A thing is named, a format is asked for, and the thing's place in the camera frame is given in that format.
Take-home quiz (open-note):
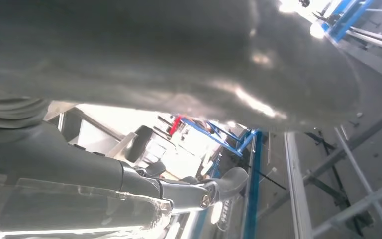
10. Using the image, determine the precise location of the blue metal shelf rack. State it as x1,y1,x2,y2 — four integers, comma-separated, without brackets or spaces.
171,115,264,239
321,0,376,43

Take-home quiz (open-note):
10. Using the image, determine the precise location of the stainless steel workbench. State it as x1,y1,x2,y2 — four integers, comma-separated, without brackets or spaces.
257,99,382,239

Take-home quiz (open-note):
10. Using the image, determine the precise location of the black office chair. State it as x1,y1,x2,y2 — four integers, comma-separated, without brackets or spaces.
124,125,154,163

